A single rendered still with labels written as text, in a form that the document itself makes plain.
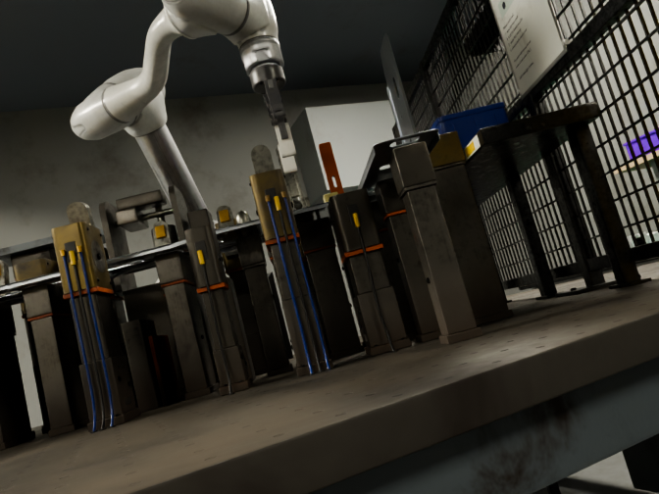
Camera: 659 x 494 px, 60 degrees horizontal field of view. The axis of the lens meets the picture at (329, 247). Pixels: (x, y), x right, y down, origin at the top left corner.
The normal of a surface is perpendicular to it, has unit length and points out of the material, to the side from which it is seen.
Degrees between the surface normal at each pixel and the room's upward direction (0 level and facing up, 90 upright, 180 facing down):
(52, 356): 90
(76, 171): 90
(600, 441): 90
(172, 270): 90
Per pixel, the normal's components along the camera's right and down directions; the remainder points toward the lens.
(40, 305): 0.04, -0.15
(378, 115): 0.36, -0.22
